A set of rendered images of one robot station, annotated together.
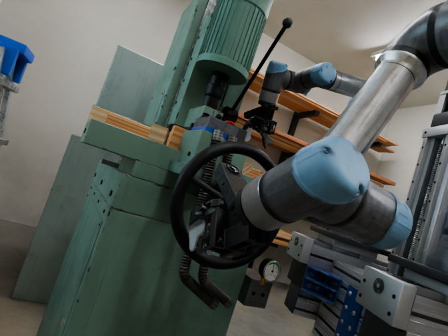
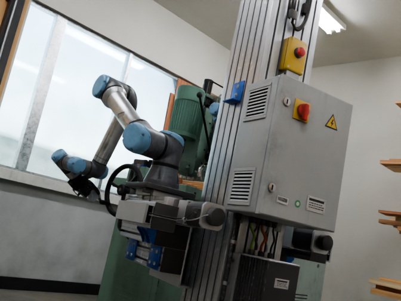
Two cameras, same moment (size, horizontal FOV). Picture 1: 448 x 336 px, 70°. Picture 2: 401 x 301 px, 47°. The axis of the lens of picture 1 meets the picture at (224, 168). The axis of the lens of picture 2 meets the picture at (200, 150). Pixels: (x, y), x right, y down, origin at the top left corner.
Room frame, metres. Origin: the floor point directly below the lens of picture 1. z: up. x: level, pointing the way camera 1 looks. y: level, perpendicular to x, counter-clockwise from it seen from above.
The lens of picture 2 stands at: (0.17, -2.42, 0.66)
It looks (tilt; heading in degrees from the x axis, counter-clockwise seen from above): 10 degrees up; 69
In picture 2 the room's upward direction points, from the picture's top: 12 degrees clockwise
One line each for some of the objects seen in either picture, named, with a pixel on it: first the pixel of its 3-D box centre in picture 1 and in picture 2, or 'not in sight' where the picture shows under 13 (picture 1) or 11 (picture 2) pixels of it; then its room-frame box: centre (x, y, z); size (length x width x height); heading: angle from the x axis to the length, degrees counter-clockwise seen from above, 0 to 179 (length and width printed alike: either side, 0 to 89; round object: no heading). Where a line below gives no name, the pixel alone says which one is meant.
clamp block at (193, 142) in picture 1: (210, 155); (144, 177); (0.84, 0.04, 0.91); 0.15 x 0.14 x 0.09; 117
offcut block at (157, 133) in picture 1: (158, 135); not in sight; (0.83, 0.19, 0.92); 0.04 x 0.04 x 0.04; 6
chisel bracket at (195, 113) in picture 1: (202, 123); (177, 166); (1.04, 0.11, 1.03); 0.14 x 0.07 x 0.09; 27
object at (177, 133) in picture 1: (203, 149); not in sight; (0.96, 0.07, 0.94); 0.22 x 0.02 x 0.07; 117
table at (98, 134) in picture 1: (193, 168); (153, 187); (0.91, 0.08, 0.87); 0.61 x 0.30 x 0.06; 117
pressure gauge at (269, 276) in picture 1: (268, 272); not in sight; (0.95, -0.22, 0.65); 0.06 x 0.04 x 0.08; 117
